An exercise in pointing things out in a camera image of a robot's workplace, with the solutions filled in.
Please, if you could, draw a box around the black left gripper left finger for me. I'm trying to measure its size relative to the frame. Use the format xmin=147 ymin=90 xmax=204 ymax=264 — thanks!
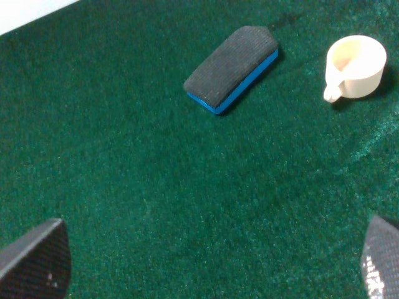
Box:
xmin=1 ymin=218 xmax=72 ymax=298

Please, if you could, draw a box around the cream plastic cup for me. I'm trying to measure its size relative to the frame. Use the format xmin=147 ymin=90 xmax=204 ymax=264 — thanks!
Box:
xmin=323 ymin=35 xmax=387 ymax=103

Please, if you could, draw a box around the blue black board eraser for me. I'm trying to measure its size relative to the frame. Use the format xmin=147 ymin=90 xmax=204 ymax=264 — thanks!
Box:
xmin=183 ymin=26 xmax=279 ymax=115

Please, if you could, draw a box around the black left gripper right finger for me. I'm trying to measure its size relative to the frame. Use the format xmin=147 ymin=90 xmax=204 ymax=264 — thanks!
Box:
xmin=360 ymin=216 xmax=398 ymax=298

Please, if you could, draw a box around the green velvet table cloth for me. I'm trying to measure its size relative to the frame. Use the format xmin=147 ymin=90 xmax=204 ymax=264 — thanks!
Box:
xmin=1 ymin=1 xmax=398 ymax=298

